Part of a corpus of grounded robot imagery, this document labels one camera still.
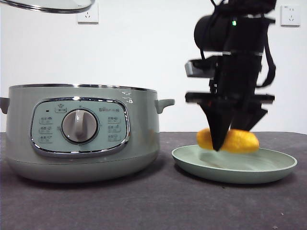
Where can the white wall socket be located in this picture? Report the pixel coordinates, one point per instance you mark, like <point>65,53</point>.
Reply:
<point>92,19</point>
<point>290,15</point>

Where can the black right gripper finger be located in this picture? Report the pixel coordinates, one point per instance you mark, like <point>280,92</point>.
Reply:
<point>251,118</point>
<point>218,124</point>

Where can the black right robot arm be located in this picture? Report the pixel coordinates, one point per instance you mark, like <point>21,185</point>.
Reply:
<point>216,31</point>

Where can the pale green round plate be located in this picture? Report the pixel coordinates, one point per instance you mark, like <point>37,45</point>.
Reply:
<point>236,173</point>

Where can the yellow corn cob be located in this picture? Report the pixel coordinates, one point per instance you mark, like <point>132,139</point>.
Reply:
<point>242,142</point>

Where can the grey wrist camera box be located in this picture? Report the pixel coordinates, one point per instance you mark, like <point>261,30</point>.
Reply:
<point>200,68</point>

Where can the pale green electric steamer pot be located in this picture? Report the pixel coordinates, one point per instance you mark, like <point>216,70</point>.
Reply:
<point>141,134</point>

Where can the glass lid with green knob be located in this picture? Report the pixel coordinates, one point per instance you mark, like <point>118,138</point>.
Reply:
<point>48,6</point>

